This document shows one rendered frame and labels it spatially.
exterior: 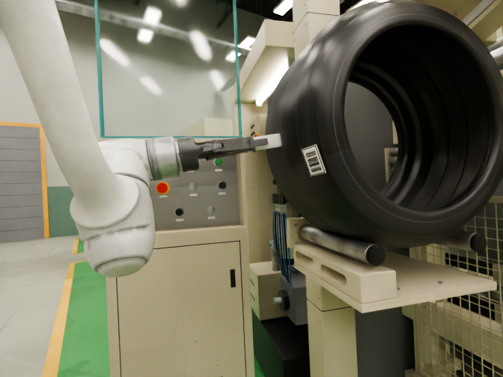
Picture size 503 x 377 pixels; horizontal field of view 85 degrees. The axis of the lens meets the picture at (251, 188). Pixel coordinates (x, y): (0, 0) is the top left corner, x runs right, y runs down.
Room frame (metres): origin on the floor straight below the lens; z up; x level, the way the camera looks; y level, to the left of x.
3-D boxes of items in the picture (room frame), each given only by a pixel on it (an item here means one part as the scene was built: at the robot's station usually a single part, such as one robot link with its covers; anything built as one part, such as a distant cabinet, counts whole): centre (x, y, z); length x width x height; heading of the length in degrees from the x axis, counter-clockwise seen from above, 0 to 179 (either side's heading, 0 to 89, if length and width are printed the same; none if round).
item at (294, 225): (0.96, -0.31, 0.90); 0.40 x 0.03 x 0.10; 104
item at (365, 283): (0.75, -0.21, 0.83); 0.36 x 0.09 x 0.06; 14
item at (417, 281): (0.78, -0.35, 0.80); 0.37 x 0.36 x 0.02; 104
